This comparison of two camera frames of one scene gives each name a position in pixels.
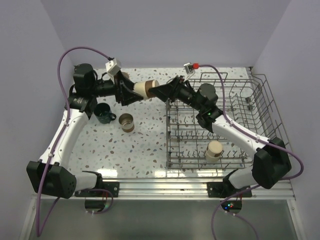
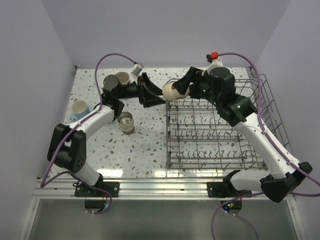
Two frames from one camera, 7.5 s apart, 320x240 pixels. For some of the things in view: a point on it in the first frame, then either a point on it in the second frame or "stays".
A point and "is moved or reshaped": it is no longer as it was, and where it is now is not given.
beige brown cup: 126,121 stays
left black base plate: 103,189 stays
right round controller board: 232,206 stays
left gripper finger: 125,81 -> 144,79
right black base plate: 221,190 stays
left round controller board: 95,205 stays
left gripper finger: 127,96 -> 148,99
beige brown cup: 213,151 is moved or reshaped
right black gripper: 168,91 -> 183,84
